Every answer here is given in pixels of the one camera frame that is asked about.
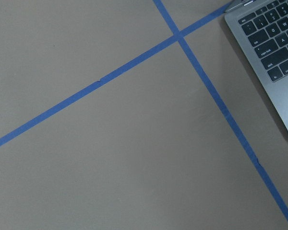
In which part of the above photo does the grey laptop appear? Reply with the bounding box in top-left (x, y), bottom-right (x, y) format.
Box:
top-left (225, 0), bottom-right (288, 131)

